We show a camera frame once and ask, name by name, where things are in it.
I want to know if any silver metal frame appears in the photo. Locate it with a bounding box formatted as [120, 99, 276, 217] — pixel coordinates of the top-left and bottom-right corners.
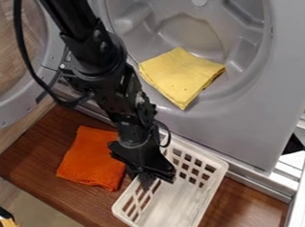
[279, 112, 305, 227]

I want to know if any white basket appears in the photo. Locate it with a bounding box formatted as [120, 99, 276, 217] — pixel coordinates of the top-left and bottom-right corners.
[109, 133, 233, 227]

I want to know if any orange cloth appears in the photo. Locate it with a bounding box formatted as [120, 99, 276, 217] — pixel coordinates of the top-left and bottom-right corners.
[55, 123, 130, 193]

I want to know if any yellow cloth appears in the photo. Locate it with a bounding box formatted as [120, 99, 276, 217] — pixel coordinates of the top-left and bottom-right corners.
[134, 44, 228, 113]

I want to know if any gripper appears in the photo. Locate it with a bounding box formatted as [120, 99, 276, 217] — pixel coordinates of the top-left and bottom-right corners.
[105, 130, 180, 195]

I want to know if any washing machine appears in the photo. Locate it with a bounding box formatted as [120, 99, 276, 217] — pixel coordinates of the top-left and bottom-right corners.
[0, 0, 305, 205]

